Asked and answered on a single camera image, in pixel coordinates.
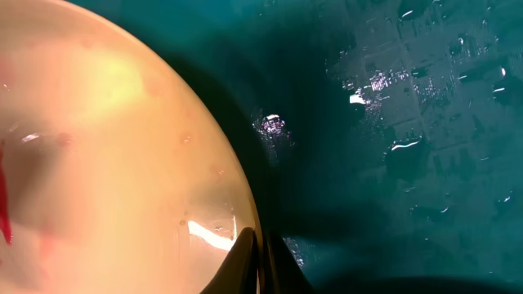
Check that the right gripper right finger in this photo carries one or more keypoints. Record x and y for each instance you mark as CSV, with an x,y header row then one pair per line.
x,y
280,273

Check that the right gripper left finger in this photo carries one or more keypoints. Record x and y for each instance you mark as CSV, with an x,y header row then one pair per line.
x,y
238,272

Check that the yellow-green plastic plate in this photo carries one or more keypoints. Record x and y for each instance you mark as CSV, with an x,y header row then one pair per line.
x,y
115,178

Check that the teal plastic tray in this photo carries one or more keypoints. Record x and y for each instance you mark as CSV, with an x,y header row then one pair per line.
x,y
382,139

